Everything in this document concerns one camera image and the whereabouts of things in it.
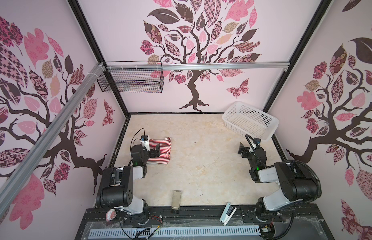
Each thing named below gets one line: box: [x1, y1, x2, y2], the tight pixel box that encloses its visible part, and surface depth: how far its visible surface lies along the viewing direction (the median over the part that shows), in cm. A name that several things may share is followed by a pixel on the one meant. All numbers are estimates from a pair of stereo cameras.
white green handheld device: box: [219, 202, 237, 226], surface depth 74 cm
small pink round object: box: [105, 209, 117, 222], surface depth 72 cm
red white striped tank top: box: [146, 137, 172, 164], surface depth 96 cm
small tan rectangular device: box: [171, 190, 182, 214], surface depth 77 cm
